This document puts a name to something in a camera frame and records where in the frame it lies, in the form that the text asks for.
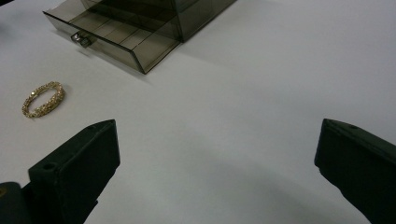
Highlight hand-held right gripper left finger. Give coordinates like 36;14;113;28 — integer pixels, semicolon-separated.
28;119;121;224

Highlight gold beaded bracelet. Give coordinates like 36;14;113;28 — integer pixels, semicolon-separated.
21;80;66;119

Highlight smoky transparent plastic drawer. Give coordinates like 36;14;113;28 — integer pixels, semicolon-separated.
42;0;183;76

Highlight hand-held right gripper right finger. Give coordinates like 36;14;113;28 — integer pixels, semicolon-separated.
314;118;396;224

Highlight smoky transparent drawer cabinet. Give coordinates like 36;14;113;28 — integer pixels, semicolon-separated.
81;0;238;44

